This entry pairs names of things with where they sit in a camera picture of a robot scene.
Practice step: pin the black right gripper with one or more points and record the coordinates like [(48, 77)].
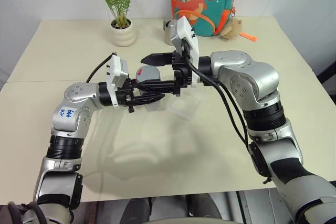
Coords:
[(181, 72)]

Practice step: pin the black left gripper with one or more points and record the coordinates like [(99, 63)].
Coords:
[(123, 96)]

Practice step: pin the grey jar lid red arrow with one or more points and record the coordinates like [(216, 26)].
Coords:
[(149, 73)]

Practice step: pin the clear plastic jar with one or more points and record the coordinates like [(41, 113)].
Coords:
[(155, 106)]

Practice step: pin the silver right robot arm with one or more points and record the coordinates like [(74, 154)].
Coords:
[(262, 82)]

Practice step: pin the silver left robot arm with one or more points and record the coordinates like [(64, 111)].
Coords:
[(71, 153)]

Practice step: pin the clear plastic box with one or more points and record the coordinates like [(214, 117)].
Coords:
[(183, 106)]

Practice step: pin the silver metal cup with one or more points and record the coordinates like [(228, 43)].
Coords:
[(167, 35)]

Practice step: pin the white ribbed plant pot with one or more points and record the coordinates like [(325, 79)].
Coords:
[(123, 35)]

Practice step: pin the white label blue writing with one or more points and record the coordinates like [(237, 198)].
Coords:
[(67, 113)]

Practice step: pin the beige plush toy pendant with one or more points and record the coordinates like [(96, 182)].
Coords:
[(232, 30)]

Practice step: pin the teal dinosaur backpack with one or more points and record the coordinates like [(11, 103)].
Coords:
[(210, 1)]

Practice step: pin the dark rounded shape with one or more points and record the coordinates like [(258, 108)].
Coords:
[(203, 205), (137, 208)]

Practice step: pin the black furniture piece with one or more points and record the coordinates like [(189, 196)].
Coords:
[(328, 77)]

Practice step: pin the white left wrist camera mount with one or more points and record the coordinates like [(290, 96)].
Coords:
[(116, 70)]

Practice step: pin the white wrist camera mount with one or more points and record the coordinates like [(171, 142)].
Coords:
[(183, 28), (116, 70)]

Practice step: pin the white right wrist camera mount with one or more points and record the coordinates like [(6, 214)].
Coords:
[(183, 28)]

